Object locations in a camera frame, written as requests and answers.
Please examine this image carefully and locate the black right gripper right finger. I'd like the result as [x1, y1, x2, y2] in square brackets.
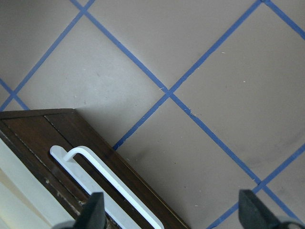
[238, 189, 281, 229]

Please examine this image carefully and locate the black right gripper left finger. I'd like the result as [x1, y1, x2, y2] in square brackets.
[75, 192, 105, 229]

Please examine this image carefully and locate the white drawer handle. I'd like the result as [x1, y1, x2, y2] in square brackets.
[50, 145, 164, 229]

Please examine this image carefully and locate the cream white plastic tray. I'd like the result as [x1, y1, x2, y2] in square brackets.
[0, 141, 75, 229]

